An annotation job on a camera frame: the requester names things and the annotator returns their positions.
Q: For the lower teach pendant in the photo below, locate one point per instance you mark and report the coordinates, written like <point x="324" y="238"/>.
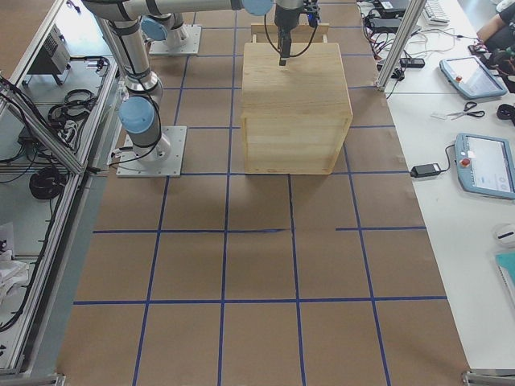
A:
<point x="485" y="165"/>

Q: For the teal notebook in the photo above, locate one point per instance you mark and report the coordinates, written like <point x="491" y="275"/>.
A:
<point x="506" y="264"/>

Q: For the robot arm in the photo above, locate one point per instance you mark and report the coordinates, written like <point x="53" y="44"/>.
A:
<point x="125" y="22"/>
<point x="159" y="27"/>

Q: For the black handled scissors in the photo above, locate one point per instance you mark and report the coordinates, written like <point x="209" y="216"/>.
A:
<point x="468" y="110"/>

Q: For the aluminium side frame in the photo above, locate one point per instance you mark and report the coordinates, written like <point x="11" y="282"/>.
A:
<point x="42" y="230"/>

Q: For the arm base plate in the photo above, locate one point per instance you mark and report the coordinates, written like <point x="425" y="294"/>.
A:
<point x="179" y="42"/>
<point x="166" y="159"/>

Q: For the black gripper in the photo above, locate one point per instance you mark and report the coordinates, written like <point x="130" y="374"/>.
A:
<point x="285" y="18"/>

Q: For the wooden drawer cabinet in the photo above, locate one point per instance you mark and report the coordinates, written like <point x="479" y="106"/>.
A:
<point x="295" y="117"/>

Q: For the black power adapter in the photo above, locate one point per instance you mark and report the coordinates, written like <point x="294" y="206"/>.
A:
<point x="425" y="170"/>

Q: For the aluminium frame post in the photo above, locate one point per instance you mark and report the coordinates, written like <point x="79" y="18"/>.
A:
<point x="404" y="32"/>

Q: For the upper teach pendant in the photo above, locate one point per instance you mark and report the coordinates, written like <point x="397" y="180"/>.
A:
<point x="471" y="78"/>

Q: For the teach pendant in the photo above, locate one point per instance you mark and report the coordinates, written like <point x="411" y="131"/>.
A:
<point x="485" y="165"/>
<point x="471" y="78"/>

